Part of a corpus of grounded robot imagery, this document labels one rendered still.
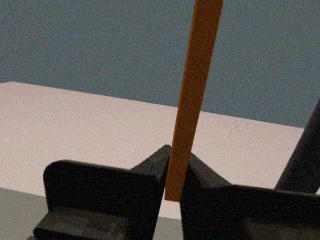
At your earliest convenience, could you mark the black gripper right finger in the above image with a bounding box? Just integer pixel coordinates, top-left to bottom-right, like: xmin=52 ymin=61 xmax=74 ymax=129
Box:
xmin=180 ymin=152 xmax=320 ymax=240

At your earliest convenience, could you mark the grey loop with orange handle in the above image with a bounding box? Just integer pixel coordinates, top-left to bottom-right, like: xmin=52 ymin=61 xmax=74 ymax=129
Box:
xmin=164 ymin=0 xmax=224 ymax=202

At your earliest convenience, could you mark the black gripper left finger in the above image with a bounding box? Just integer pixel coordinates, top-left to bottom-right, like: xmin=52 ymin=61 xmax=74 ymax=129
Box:
xmin=43 ymin=144 xmax=171 ymax=240

